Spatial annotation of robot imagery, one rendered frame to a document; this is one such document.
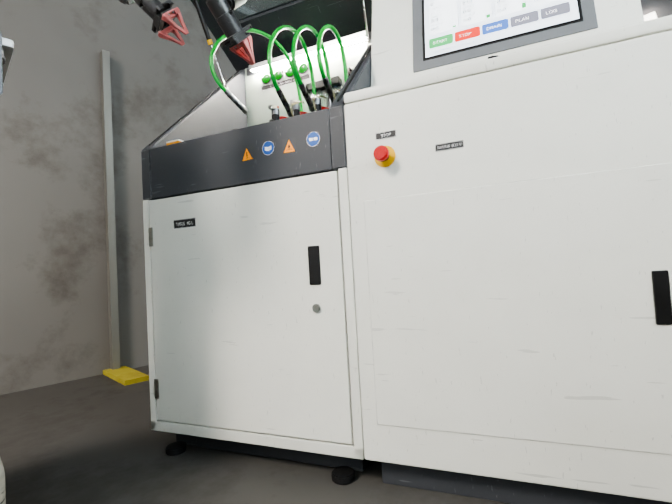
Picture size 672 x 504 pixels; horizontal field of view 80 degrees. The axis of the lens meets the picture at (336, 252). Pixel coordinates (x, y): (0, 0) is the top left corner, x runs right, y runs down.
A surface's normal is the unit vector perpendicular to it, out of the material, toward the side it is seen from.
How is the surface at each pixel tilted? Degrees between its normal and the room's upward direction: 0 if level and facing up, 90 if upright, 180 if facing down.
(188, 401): 90
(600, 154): 90
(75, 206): 90
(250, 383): 90
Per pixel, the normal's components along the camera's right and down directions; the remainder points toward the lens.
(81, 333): 0.70, -0.07
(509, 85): -0.39, -0.02
